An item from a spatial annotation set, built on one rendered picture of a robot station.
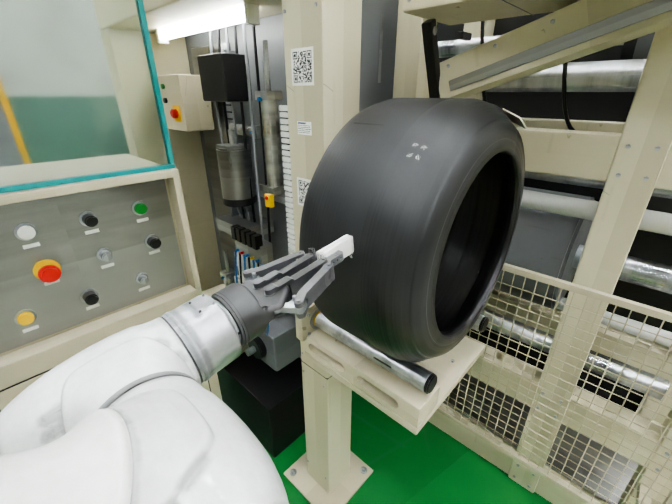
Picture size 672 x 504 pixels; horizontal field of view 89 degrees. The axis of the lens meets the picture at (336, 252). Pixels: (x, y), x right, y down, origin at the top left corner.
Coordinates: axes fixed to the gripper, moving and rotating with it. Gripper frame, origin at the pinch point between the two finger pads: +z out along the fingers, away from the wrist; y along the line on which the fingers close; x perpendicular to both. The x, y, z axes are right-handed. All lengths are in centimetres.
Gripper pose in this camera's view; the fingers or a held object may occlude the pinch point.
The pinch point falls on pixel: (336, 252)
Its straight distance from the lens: 54.5
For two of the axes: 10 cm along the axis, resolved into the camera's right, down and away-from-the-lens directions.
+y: -7.3, -2.9, 6.2
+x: 1.0, 8.6, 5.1
